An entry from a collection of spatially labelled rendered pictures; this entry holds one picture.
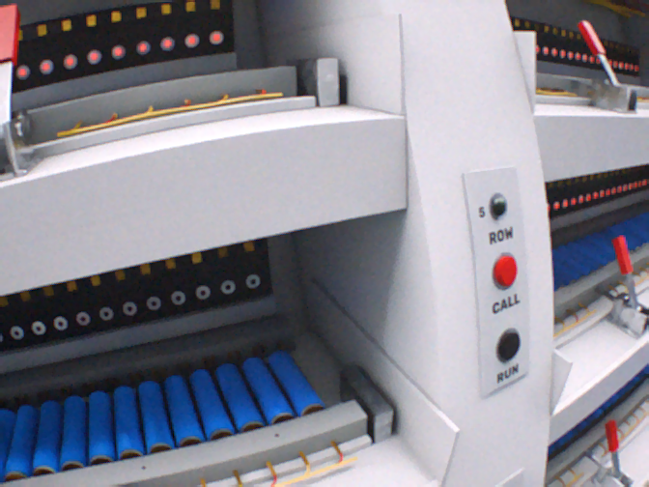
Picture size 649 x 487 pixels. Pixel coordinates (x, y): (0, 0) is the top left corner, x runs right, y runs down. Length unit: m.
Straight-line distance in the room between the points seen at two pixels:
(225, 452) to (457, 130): 0.21
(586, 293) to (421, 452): 0.24
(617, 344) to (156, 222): 0.37
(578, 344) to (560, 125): 0.19
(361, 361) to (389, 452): 0.07
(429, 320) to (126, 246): 0.14
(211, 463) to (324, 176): 0.16
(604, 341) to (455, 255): 0.23
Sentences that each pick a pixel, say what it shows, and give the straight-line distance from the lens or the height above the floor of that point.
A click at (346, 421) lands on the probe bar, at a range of 0.26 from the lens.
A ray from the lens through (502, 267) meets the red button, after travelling 0.23.
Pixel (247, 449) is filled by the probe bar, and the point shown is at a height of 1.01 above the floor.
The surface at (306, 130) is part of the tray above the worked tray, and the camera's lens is 0.18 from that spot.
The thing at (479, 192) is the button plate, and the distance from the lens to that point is 0.22.
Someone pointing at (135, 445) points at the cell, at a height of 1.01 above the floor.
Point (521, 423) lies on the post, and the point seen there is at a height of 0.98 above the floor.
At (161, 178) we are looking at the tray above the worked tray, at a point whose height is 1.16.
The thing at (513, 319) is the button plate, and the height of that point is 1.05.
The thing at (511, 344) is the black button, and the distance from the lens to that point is 0.25.
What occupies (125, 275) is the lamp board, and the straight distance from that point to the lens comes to 0.33.
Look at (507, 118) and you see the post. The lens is 0.25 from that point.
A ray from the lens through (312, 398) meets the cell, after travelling 0.29.
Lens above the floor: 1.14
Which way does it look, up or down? 7 degrees down
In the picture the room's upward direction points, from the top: 10 degrees counter-clockwise
